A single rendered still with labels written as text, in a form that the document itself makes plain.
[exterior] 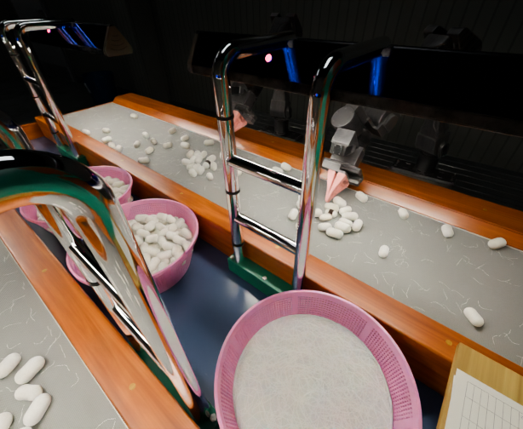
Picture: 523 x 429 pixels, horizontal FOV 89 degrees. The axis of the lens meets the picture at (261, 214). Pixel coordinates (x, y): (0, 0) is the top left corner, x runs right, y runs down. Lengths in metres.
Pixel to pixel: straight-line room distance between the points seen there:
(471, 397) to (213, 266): 0.49
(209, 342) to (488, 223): 0.65
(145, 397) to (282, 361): 0.19
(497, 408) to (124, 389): 0.46
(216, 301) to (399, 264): 0.38
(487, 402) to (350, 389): 0.16
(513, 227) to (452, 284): 0.23
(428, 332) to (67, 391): 0.53
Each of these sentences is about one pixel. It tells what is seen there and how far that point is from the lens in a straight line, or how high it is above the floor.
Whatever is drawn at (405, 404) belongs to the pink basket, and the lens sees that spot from 0.47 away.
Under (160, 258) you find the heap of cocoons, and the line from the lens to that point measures 0.61.
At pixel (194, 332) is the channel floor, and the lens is 0.57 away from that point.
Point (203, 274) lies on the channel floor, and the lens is 0.64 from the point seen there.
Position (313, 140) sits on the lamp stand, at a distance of 0.32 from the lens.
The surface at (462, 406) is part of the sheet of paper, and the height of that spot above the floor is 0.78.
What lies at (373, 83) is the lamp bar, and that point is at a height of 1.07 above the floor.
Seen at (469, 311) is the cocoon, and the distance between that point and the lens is 0.58.
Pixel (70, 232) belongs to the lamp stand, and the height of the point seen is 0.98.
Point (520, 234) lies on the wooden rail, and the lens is 0.79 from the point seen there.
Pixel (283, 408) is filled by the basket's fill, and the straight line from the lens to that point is 0.45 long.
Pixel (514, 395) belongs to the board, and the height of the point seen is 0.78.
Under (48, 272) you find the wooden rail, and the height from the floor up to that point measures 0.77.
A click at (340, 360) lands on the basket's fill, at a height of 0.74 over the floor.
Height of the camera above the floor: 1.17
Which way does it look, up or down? 39 degrees down
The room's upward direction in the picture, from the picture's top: 1 degrees counter-clockwise
